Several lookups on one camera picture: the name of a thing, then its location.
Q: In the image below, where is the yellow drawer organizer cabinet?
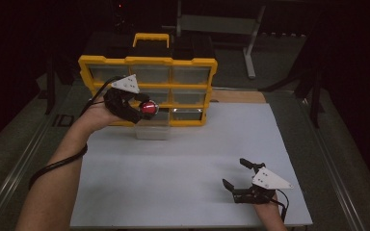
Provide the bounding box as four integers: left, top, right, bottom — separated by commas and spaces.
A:
77, 32, 219, 128

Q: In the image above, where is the black tripod stand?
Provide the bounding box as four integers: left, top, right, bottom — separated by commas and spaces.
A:
259, 47, 327, 129

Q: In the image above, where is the person's left hand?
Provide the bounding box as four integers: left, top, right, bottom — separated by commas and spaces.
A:
77, 101, 123, 133

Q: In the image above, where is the clear plastic organizer drawer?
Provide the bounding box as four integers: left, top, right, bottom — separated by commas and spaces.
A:
134, 108, 172, 141

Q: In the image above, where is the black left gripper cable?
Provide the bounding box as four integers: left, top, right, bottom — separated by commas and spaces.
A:
28, 76, 123, 191

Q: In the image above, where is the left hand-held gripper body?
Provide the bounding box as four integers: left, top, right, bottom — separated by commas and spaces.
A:
103, 74, 141, 114

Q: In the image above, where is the aluminium rail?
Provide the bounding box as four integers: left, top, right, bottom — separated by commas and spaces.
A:
297, 95, 367, 231
0, 95, 66, 231

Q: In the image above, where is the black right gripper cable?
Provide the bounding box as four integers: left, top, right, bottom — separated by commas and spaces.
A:
269, 189, 290, 223

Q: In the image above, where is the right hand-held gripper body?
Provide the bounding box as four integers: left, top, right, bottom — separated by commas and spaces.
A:
232, 163, 293, 205

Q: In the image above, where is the person's right hand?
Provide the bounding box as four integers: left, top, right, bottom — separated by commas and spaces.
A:
252, 199, 289, 231

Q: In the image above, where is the set of clear plastic drawers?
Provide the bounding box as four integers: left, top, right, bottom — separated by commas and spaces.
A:
88, 64, 211, 122

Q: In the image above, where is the wooden board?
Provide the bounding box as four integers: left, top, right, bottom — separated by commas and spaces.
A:
210, 90, 268, 104

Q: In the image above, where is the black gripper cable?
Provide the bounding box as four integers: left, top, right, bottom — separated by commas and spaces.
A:
28, 76, 123, 191
269, 189, 290, 223

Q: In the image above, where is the grey metal stand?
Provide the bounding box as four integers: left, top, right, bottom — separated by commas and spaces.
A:
162, 0, 268, 80

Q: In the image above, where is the red round button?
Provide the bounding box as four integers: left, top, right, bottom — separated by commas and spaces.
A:
140, 99, 160, 117

